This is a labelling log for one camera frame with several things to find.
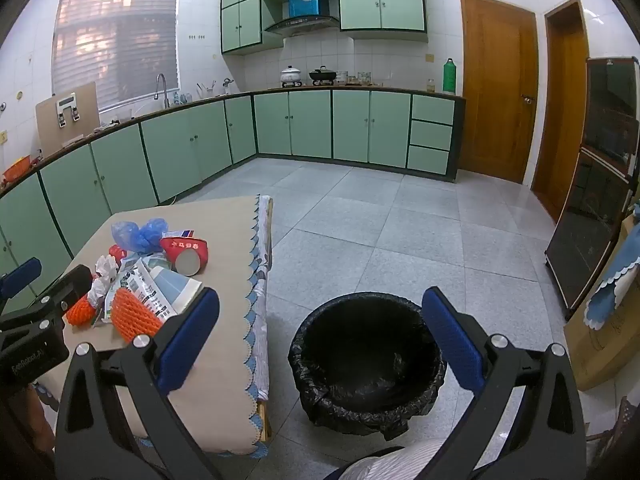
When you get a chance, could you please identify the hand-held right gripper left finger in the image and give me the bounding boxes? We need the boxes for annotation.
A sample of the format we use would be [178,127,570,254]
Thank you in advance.
[55,286,221,480]

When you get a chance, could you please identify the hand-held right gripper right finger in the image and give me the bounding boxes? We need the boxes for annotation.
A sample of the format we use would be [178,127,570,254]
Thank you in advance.
[421,286,587,480]

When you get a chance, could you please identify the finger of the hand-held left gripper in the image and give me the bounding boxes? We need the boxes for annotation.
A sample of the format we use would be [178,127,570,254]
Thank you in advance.
[30,264,94,328]
[0,258,42,306]

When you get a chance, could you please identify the orange foam net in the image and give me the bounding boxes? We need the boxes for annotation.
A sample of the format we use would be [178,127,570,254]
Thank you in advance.
[110,290,165,344]
[65,294,101,327]

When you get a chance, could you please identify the blue white paper cup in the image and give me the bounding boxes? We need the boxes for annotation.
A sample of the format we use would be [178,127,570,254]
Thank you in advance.
[149,266,203,316]

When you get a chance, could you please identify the green white snack bag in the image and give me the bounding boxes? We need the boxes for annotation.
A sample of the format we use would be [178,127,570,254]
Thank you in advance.
[102,255,176,327]

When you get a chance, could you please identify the bin with black liner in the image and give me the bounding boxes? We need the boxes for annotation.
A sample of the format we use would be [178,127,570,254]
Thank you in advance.
[287,291,447,443]

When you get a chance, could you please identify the red paper cup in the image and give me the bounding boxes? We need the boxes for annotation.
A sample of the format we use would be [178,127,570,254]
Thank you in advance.
[160,237,210,276]

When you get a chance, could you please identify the blue plastic bag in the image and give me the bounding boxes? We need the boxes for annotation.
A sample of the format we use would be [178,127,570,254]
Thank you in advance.
[110,221,143,253]
[135,217,172,256]

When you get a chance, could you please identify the person's left hand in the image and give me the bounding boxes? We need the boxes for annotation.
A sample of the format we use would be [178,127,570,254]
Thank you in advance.
[20,384,57,457]

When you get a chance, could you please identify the white crumpled tissue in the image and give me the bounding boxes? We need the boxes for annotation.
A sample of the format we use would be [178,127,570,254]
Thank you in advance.
[89,254,121,311]

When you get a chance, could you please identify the grey patterned undercloth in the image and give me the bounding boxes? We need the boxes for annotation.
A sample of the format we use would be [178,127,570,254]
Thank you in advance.
[247,195,275,403]

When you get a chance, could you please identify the orange basin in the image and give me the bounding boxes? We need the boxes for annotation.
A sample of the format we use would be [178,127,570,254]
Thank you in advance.
[2,156,41,183]

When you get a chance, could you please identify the beige tablecloth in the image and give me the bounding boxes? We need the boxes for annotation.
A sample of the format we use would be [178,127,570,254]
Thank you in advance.
[37,194,271,461]

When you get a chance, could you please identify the person's striped clothing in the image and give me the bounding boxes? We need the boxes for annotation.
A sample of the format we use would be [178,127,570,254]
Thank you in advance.
[322,440,451,480]

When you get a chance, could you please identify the cardboard sheet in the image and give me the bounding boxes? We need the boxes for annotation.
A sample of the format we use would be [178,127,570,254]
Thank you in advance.
[35,81,101,157]

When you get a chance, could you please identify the cardboard box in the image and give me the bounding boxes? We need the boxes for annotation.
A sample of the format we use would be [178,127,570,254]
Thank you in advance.
[564,220,640,392]

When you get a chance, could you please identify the blue scalloped cloth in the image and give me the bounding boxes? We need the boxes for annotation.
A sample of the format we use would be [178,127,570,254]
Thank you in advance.
[585,200,640,332]

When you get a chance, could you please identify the black glass cabinet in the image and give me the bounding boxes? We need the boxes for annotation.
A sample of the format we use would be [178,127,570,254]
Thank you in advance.
[544,56,640,322]

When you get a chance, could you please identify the wooden chair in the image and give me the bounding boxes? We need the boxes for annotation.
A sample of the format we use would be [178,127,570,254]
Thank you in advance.
[586,395,635,445]

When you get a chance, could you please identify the window blinds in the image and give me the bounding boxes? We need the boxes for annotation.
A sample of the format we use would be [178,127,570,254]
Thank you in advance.
[51,0,181,115]

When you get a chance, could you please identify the green base cabinets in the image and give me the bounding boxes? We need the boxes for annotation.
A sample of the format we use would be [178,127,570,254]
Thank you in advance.
[0,87,467,311]

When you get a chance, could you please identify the plain wooden door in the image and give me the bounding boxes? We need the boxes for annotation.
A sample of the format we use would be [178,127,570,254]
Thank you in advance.
[531,0,591,223]

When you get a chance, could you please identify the range hood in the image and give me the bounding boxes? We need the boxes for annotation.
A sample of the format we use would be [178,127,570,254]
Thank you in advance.
[263,15,341,37]

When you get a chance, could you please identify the blue box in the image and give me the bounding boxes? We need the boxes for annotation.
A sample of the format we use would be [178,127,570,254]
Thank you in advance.
[287,0,322,18]

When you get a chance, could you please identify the wooden door with handle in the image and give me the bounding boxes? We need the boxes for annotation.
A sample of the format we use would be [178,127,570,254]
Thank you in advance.
[459,0,540,185]

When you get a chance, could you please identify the green wall cabinets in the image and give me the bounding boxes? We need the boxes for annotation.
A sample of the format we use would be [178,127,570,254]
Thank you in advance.
[220,0,430,56]

